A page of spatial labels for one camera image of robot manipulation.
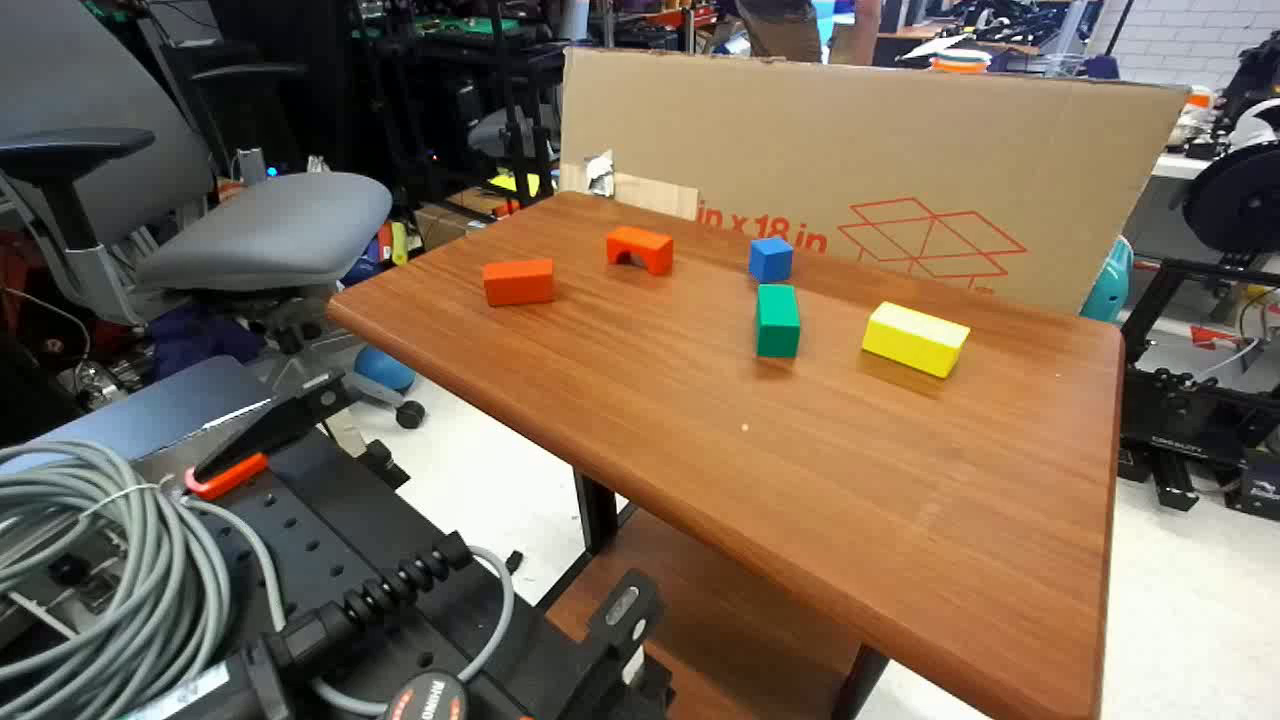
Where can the black equipment stand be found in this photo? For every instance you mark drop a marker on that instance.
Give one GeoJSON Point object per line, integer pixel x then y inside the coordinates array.
{"type": "Point", "coordinates": [1203, 400]}

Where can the teal round object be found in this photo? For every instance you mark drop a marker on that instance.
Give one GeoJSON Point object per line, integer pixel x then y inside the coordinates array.
{"type": "Point", "coordinates": [1108, 284]}

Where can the wooden lower table shelf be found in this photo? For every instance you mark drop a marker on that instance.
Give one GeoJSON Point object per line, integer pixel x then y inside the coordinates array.
{"type": "Point", "coordinates": [720, 624]}

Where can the grey office chair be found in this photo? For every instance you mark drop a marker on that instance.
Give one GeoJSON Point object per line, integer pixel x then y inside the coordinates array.
{"type": "Point", "coordinates": [264, 227]}

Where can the large brown cardboard box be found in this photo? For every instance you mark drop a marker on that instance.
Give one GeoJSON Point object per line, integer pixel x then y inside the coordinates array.
{"type": "Point", "coordinates": [801, 142]}

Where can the black table leg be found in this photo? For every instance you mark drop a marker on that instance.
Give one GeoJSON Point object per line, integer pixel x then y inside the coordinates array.
{"type": "Point", "coordinates": [597, 514]}

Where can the orange arch wooden block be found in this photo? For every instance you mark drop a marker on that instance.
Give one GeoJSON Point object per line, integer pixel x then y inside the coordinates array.
{"type": "Point", "coordinates": [642, 245]}

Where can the black power strip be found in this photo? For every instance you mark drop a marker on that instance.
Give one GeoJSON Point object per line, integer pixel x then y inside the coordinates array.
{"type": "Point", "coordinates": [333, 535]}

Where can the blue object on floor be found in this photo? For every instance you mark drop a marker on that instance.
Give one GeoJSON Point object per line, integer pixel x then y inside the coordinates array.
{"type": "Point", "coordinates": [384, 368]}

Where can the orange rectangular wooden block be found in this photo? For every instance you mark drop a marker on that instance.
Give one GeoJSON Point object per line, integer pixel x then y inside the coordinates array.
{"type": "Point", "coordinates": [519, 282]}

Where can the yellow wooden block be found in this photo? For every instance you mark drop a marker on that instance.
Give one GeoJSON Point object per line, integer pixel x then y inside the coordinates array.
{"type": "Point", "coordinates": [915, 336]}

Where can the blue wooden cube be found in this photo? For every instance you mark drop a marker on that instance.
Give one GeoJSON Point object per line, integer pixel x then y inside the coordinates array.
{"type": "Point", "coordinates": [769, 263]}

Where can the green wooden block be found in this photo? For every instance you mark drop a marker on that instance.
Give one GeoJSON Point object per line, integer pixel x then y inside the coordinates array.
{"type": "Point", "coordinates": [777, 322]}

